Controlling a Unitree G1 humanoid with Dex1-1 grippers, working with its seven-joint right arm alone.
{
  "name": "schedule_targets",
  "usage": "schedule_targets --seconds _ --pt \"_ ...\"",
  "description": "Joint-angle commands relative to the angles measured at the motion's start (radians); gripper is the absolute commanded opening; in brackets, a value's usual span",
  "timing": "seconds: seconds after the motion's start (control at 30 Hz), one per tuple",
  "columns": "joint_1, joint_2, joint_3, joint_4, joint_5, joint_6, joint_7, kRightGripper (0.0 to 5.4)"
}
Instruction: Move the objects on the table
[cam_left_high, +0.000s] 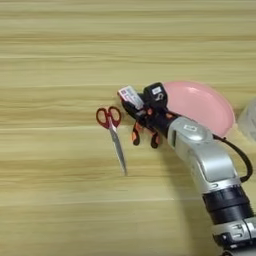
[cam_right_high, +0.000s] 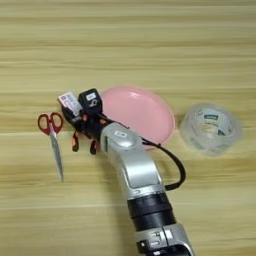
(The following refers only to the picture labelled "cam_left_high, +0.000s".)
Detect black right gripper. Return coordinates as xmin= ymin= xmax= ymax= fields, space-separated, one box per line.
xmin=119 ymin=96 xmax=178 ymax=138

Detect small pink white box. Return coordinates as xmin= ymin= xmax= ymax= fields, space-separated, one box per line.
xmin=117 ymin=85 xmax=145 ymax=110

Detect orange black pliers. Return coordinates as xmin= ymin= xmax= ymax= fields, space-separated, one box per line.
xmin=130 ymin=120 xmax=162 ymax=150

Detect pink round plate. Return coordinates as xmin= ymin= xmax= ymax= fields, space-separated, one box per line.
xmin=162 ymin=80 xmax=236 ymax=138

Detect small black box white label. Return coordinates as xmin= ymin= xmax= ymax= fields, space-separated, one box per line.
xmin=142 ymin=81 xmax=169 ymax=110

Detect red handled scissors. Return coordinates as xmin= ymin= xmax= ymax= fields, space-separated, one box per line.
xmin=95 ymin=105 xmax=129 ymax=177

